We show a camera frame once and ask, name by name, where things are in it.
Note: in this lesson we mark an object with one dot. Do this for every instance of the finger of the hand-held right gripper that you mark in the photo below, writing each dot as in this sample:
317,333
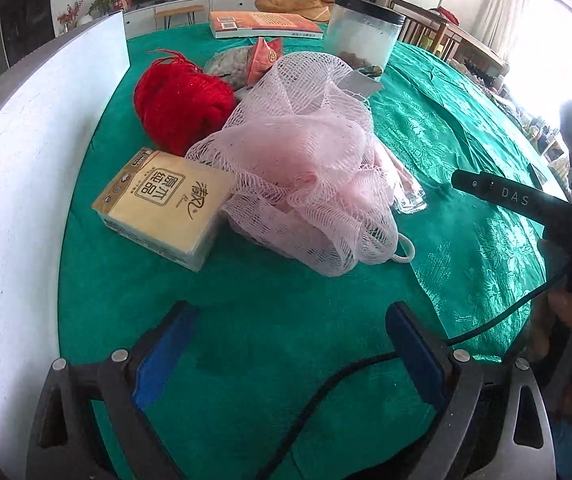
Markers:
501,192

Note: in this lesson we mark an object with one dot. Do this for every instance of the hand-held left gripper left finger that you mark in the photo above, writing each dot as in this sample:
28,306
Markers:
163,355

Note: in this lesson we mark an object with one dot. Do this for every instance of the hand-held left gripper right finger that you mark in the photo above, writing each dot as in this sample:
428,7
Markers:
416,355

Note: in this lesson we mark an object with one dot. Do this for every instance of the yellow tissue pack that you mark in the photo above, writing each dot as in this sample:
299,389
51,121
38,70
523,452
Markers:
160,210

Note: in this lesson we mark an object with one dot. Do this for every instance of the pink mesh bath sponge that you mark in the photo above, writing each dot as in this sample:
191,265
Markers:
306,160

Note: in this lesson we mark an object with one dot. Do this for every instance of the white board panel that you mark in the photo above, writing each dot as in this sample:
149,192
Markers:
25,185

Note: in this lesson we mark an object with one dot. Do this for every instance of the red yarn ball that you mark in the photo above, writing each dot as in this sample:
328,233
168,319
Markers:
180,105

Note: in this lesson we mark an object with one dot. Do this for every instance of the grey wet wipes pack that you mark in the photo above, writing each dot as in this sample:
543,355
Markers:
225,65

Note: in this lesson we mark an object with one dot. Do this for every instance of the patterned green satin cloth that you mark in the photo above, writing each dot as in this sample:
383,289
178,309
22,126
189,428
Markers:
466,185

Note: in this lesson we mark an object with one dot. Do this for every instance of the pile of cluttered goods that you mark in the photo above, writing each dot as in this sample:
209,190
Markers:
526,115

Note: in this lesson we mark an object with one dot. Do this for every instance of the clear plastic wrapper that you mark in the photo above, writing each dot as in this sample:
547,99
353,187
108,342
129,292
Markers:
410,197

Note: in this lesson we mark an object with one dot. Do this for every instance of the plain green table cover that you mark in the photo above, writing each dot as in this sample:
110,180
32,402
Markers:
266,320

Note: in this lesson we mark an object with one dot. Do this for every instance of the wooden chair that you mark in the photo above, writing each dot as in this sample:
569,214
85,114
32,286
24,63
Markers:
446,35

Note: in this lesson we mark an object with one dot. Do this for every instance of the white curtain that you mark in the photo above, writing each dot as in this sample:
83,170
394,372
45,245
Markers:
516,5

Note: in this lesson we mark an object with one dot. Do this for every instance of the clear jar with black lid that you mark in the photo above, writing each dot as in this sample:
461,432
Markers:
361,35

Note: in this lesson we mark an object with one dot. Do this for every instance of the orange fabric sachet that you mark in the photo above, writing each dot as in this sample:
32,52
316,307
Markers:
263,57

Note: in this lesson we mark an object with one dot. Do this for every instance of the orange lounge chair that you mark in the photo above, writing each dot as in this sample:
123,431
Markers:
286,0

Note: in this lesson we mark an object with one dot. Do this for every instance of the orange book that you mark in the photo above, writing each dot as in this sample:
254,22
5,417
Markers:
266,22

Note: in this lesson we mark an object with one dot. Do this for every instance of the white television cabinet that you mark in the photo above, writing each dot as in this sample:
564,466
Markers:
140,17

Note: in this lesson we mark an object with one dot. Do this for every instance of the wooden stool with metal legs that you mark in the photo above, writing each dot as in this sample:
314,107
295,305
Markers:
180,10

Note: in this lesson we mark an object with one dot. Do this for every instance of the red flower plant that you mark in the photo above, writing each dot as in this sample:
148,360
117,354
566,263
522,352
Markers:
69,15

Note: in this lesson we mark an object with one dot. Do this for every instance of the green plant with red blooms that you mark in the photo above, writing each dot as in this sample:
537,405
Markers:
103,4

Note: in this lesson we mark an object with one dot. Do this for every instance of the dark display cabinet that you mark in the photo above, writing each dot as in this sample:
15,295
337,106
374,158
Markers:
25,15

